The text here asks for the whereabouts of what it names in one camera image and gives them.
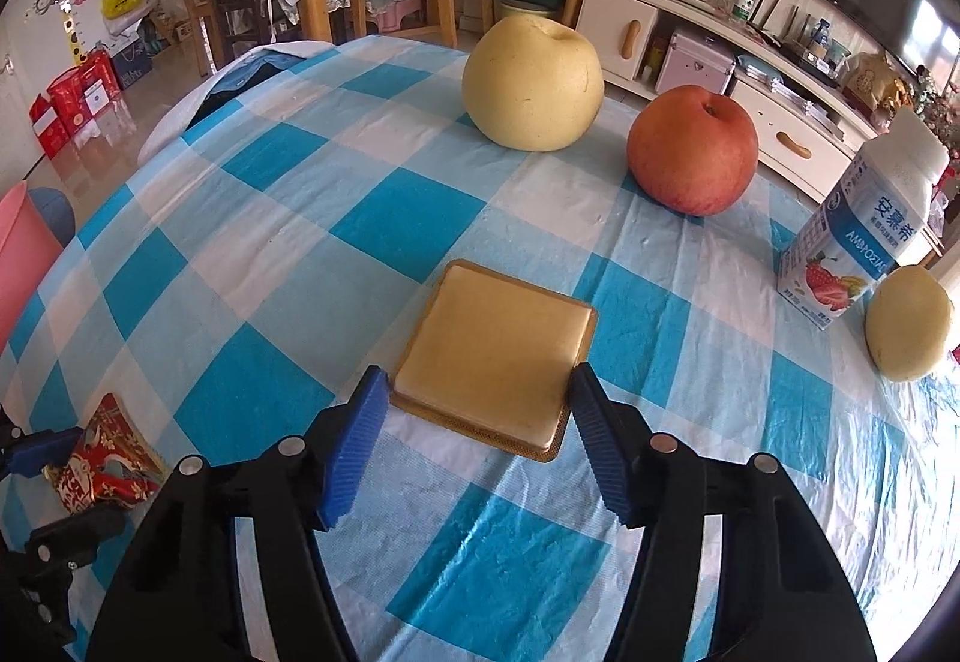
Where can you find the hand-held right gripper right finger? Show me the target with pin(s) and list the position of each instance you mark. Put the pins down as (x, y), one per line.
(600, 452)

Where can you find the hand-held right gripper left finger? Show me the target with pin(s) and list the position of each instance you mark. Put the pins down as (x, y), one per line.
(352, 452)

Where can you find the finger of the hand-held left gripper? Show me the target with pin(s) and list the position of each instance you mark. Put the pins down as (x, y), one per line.
(45, 450)
(75, 533)

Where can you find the small red patterned wrapper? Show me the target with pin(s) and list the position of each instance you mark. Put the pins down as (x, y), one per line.
(105, 459)

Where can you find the pink bin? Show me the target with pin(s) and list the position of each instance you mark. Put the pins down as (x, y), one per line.
(19, 257)

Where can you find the blue checked tablecloth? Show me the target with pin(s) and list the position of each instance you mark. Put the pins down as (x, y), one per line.
(300, 235)

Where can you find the grey blue round container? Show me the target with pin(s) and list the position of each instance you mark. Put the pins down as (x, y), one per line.
(58, 212)

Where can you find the red apple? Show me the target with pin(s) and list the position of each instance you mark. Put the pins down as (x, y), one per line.
(690, 152)

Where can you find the white strawberry yogurt bottle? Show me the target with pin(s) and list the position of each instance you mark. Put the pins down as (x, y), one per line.
(847, 235)

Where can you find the large yellow pear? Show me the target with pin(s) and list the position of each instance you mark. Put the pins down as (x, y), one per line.
(907, 325)

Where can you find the stack of red boxes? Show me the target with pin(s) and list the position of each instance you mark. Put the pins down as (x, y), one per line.
(75, 100)

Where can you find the small yellow pear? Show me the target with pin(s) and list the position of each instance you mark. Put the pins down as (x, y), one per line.
(532, 85)

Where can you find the white blue jacket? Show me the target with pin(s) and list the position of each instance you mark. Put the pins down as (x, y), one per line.
(225, 81)

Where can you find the pink case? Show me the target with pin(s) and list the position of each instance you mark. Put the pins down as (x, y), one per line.
(697, 66)

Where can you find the stack of white booklets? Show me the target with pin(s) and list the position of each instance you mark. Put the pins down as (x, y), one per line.
(787, 96)

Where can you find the cream tv stand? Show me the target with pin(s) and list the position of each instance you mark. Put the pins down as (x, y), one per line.
(607, 17)

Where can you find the pink plastic stool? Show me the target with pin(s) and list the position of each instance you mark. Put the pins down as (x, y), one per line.
(394, 11)

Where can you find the green waste basket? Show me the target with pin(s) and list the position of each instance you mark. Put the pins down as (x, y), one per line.
(525, 8)

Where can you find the gold ornament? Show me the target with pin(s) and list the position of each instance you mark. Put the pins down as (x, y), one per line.
(870, 81)

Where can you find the blue capped bottle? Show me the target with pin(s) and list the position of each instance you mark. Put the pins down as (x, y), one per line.
(821, 36)

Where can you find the pink artificial flowers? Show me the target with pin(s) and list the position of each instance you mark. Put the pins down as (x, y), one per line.
(937, 107)

